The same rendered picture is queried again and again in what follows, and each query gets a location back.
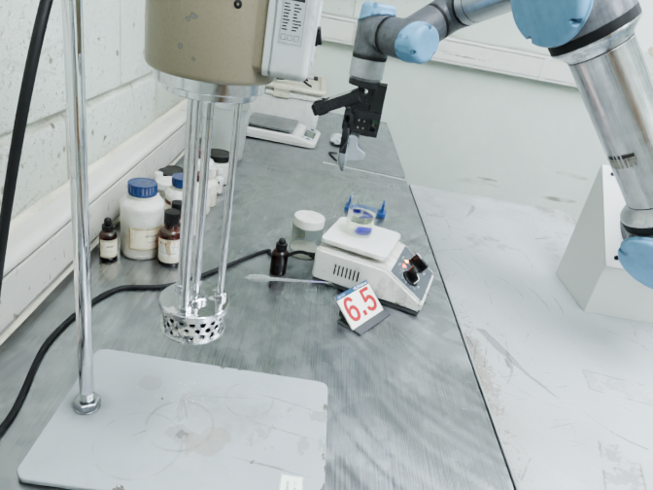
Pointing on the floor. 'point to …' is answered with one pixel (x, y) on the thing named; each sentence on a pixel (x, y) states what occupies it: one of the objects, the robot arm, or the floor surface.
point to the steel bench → (287, 331)
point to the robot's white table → (542, 347)
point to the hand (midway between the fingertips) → (339, 163)
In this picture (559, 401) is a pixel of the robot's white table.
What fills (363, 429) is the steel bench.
